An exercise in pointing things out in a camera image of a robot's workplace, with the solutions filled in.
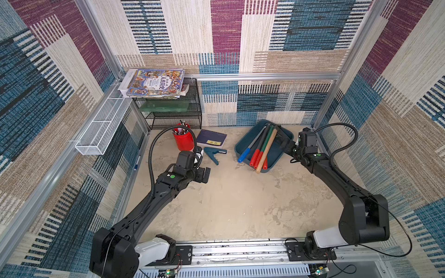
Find teal plastic storage box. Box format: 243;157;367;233
234;120;283;173

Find dark hoe with red grip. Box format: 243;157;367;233
249;123;272;168

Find chrome hoe with blue grip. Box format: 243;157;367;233
238;125;267;163

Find wooden handled hoe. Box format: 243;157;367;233
254;125;294;173

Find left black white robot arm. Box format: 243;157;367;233
89;151;211;278

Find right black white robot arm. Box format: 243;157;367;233
277;128;390;259

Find teal hole punch tool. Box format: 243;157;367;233
203;147;227;165

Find dark blue notebook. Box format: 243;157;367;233
197;129;227;149

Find red pen cup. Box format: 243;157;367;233
173;132;194;151

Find pens in cup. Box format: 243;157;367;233
172;120;191;136

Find blue marker pen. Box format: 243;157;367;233
133;155;141;171

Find green tray on shelf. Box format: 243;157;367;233
139;100;190;112

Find colourful picture book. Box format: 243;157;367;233
118;68;190;98

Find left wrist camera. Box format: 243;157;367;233
194;146;203;168

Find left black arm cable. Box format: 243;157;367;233
147;126;199;206

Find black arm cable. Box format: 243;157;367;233
312;122;413;258
147;126;199;206

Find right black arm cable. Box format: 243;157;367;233
312;122;413;258

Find black wire mesh shelf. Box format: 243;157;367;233
133;78;202;130

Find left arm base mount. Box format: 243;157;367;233
146;245;193;266

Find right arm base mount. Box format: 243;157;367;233
284;238;337;262

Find white wire basket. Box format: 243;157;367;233
75;97;132;155

